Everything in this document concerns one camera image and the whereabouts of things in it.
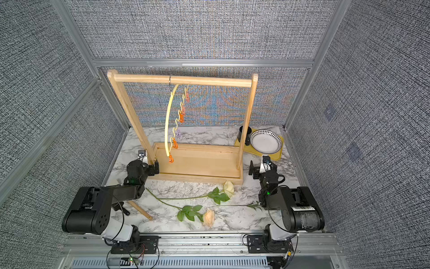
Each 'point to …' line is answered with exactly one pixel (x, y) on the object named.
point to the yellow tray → (276, 156)
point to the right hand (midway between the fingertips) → (261, 156)
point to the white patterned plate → (266, 142)
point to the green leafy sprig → (257, 205)
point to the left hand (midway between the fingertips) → (150, 159)
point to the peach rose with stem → (208, 218)
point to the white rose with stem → (219, 195)
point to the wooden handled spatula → (141, 210)
